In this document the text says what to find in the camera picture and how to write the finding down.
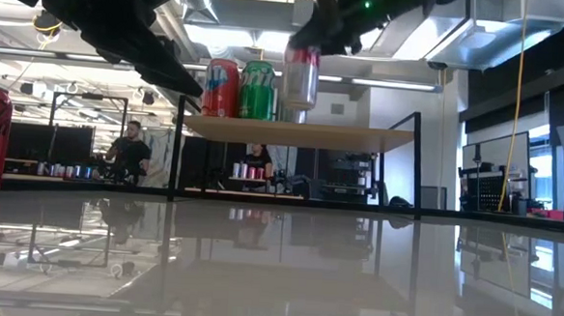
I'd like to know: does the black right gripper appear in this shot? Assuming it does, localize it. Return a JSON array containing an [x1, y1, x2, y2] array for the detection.
[[286, 0, 418, 62]]

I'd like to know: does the silver can with red lettering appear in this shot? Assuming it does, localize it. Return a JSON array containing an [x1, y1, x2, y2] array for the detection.
[[280, 44, 323, 113]]

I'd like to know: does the green Sprite can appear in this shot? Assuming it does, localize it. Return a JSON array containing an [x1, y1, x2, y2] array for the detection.
[[237, 59, 278, 122]]

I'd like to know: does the red Fanta can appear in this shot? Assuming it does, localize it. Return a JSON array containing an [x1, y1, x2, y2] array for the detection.
[[200, 57, 242, 119]]

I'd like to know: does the small wooden shelf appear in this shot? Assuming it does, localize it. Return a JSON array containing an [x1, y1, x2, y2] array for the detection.
[[226, 176, 268, 193]]

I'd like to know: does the person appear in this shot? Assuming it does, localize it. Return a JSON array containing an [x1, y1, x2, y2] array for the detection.
[[240, 143, 276, 171], [103, 118, 155, 187]]

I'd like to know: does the long ceiling strip light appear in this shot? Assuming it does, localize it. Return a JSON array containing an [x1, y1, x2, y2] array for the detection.
[[0, 44, 139, 70]]

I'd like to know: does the black partition panel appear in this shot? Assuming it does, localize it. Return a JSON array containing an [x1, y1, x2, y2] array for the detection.
[[5, 123, 96, 166]]

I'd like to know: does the black equipment cart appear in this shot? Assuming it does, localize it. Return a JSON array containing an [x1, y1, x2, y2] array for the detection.
[[316, 148, 382, 204]]

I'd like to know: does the long wooden table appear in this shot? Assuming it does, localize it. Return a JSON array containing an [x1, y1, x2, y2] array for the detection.
[[0, 171, 132, 187]]

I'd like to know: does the grey bin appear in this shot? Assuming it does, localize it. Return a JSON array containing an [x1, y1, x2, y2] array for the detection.
[[418, 185, 449, 212]]

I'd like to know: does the white partition board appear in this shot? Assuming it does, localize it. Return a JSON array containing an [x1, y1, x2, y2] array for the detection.
[[461, 128, 532, 175]]

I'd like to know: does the white work surface mat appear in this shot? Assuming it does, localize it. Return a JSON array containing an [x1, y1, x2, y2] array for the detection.
[[0, 185, 564, 316]]

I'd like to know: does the black pegboard rack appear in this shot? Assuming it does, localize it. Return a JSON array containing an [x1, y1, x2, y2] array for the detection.
[[460, 159, 529, 216]]

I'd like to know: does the red box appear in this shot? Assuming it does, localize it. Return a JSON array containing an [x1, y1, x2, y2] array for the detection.
[[532, 207, 564, 221]]

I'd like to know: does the black rig frame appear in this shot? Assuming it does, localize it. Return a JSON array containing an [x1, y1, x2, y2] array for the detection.
[[45, 90, 130, 168]]

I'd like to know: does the wooden shelf with black frame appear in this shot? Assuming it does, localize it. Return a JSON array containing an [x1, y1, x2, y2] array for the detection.
[[165, 92, 429, 222]]

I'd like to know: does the large rectangular silver duct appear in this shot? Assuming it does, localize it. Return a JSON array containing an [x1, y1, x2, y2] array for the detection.
[[424, 0, 564, 77]]

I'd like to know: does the yellow hanging cable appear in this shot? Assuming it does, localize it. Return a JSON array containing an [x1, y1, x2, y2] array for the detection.
[[497, 0, 529, 214]]

